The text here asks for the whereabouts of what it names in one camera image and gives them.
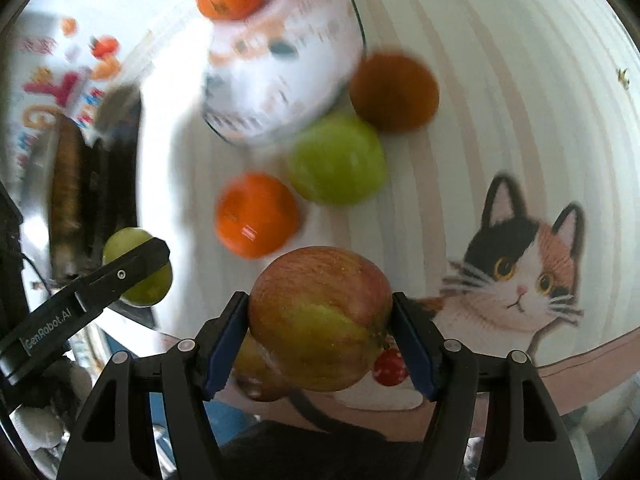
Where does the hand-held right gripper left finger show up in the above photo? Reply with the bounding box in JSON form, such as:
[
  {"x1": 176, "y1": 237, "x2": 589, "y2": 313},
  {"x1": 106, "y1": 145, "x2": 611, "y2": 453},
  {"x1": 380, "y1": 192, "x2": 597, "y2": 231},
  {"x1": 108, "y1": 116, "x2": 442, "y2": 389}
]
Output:
[{"x1": 57, "y1": 291, "x2": 251, "y2": 480}]

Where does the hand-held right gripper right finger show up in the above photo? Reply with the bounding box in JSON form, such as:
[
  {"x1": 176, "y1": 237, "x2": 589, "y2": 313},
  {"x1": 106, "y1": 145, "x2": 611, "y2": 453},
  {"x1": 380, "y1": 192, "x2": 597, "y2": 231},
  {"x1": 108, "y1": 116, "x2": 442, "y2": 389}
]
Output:
[{"x1": 391, "y1": 291, "x2": 583, "y2": 480}]

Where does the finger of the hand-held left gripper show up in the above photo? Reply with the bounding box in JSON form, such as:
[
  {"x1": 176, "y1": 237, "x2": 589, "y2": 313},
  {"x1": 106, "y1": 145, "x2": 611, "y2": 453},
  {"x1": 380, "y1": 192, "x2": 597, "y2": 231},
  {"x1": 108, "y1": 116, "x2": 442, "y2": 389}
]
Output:
[{"x1": 75, "y1": 237, "x2": 171, "y2": 316}]

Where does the small green apple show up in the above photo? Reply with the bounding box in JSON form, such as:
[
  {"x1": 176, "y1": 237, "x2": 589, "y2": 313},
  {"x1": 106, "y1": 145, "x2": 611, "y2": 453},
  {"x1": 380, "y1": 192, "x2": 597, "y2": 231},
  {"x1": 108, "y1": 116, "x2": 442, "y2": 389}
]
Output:
[{"x1": 102, "y1": 227, "x2": 173, "y2": 307}]

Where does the red and green apple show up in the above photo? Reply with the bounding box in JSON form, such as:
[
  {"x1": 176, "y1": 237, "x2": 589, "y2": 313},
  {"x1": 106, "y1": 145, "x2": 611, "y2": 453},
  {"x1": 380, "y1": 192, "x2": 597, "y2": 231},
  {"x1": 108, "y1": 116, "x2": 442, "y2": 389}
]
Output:
[{"x1": 247, "y1": 246, "x2": 394, "y2": 393}]

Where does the bright orange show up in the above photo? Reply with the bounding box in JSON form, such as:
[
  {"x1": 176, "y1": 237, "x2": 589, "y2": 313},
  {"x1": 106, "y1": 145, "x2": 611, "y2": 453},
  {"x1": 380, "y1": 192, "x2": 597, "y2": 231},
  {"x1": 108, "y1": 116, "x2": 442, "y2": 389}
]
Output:
[{"x1": 215, "y1": 172, "x2": 301, "y2": 260}]

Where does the large green apple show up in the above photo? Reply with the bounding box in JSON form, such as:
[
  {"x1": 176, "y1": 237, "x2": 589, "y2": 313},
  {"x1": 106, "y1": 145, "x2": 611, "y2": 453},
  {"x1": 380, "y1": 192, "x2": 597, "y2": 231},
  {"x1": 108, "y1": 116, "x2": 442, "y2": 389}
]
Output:
[{"x1": 287, "y1": 114, "x2": 387, "y2": 206}]

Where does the dark orange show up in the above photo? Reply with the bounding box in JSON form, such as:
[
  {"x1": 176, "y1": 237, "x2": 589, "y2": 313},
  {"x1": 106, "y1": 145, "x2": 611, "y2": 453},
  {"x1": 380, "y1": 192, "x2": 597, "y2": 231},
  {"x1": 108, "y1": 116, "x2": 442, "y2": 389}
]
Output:
[{"x1": 348, "y1": 52, "x2": 441, "y2": 133}]

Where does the white printed tray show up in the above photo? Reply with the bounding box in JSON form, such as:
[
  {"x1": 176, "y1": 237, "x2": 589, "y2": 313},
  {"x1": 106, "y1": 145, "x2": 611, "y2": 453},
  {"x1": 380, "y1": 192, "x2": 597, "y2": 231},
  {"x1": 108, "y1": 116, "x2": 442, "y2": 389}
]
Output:
[{"x1": 200, "y1": 0, "x2": 368, "y2": 148}]

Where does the person's left hand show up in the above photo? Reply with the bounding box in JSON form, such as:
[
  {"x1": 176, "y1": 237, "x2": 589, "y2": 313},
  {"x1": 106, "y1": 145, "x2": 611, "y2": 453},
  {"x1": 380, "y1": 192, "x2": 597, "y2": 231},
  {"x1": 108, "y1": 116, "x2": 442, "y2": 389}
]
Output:
[{"x1": 10, "y1": 405, "x2": 66, "y2": 453}]

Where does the brownish pear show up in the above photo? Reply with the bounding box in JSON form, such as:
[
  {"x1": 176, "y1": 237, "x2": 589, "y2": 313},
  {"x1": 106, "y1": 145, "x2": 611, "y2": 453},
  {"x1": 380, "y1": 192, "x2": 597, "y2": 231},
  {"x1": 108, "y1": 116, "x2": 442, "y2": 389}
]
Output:
[{"x1": 232, "y1": 332, "x2": 293, "y2": 403}]

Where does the brown object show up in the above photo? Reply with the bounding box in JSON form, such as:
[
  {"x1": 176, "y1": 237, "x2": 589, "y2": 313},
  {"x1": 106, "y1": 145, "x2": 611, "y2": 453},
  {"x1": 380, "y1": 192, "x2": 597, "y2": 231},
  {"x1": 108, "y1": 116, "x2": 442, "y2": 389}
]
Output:
[{"x1": 47, "y1": 115, "x2": 86, "y2": 276}]

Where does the striped cat print mat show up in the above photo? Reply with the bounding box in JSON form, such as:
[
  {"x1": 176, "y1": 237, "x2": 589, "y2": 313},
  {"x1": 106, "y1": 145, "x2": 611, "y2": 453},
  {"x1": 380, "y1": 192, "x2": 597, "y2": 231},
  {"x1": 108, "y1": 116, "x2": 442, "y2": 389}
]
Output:
[{"x1": 140, "y1": 0, "x2": 640, "y2": 416}]

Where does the fruit wall sticker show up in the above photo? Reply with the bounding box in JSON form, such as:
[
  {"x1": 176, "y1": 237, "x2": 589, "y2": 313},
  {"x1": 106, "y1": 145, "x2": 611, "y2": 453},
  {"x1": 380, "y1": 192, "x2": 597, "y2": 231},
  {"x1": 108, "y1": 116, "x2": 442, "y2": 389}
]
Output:
[{"x1": 10, "y1": 17, "x2": 123, "y2": 161}]

